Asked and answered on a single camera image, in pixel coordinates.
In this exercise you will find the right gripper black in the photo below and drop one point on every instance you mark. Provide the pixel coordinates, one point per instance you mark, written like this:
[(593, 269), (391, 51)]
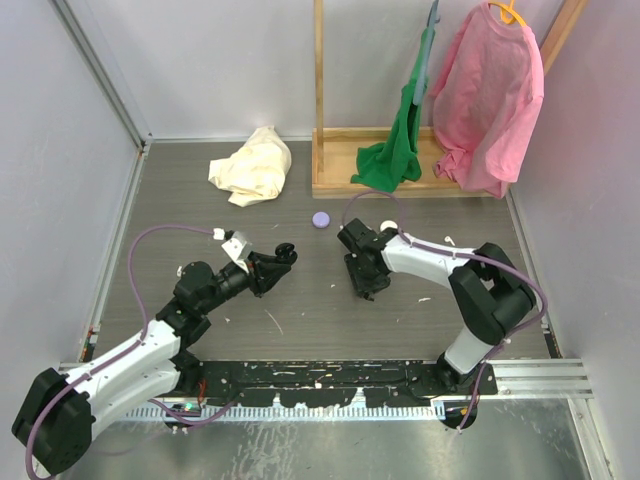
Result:
[(361, 285)]

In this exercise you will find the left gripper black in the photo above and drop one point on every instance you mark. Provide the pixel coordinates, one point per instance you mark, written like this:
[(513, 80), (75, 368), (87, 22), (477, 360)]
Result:
[(263, 271)]

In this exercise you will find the black earbud charging case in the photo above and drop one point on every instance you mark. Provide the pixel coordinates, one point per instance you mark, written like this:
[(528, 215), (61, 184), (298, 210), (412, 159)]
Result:
[(285, 253)]

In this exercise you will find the purple earbud charging case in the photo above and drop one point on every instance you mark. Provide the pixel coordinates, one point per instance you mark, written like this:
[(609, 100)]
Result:
[(321, 220)]

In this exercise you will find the cream cloth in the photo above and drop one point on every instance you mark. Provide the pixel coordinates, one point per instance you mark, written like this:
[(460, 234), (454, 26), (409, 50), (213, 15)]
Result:
[(256, 172)]

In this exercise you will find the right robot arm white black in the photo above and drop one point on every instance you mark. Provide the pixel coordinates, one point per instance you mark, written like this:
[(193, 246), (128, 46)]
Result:
[(492, 296)]

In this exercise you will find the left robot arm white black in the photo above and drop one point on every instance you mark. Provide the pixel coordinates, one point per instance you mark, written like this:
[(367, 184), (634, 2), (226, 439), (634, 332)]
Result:
[(63, 413)]

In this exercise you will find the white earbud charging case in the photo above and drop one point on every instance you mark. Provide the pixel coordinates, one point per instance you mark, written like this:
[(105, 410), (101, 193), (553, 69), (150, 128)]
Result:
[(388, 224)]

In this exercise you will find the green shirt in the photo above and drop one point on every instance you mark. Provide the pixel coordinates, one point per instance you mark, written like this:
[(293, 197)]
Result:
[(385, 165)]

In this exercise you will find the wooden clothes rack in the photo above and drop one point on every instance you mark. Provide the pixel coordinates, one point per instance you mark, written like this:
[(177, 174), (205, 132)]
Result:
[(334, 149)]

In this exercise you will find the blue hanger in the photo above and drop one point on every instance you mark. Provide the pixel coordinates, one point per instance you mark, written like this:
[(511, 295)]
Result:
[(424, 55)]

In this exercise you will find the pink shirt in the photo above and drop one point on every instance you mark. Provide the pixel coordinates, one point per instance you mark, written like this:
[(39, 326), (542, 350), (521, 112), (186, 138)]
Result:
[(486, 102)]

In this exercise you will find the orange hanger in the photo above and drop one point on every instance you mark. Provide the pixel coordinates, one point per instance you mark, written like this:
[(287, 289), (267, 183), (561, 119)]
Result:
[(508, 14)]

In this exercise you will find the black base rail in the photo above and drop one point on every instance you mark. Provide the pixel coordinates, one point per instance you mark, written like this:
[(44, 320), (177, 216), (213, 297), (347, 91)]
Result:
[(321, 384)]

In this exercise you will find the white cable duct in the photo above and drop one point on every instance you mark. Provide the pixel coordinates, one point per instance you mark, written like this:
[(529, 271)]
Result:
[(357, 411)]

